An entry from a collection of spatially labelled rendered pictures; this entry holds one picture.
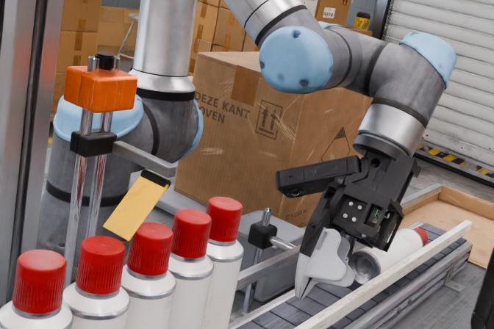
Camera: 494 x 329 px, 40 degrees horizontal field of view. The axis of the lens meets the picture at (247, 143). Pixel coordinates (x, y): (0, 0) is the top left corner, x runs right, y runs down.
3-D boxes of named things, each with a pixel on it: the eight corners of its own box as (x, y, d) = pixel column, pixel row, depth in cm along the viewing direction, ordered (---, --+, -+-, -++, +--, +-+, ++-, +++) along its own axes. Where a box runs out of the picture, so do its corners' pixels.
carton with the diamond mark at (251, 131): (273, 239, 116) (306, 87, 108) (172, 190, 129) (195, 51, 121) (356, 206, 140) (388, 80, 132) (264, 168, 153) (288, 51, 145)
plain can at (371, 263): (383, 259, 96) (437, 228, 112) (351, 244, 99) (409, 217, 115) (374, 291, 97) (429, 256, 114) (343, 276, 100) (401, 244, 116)
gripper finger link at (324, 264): (323, 311, 77) (357, 238, 79) (280, 288, 80) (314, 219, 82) (331, 315, 80) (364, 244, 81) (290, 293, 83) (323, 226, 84)
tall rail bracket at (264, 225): (273, 339, 90) (298, 226, 85) (230, 314, 93) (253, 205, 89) (286, 331, 92) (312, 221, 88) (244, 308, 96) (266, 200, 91)
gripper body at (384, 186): (369, 242, 77) (412, 150, 79) (306, 215, 82) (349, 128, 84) (385, 258, 83) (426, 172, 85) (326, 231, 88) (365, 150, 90)
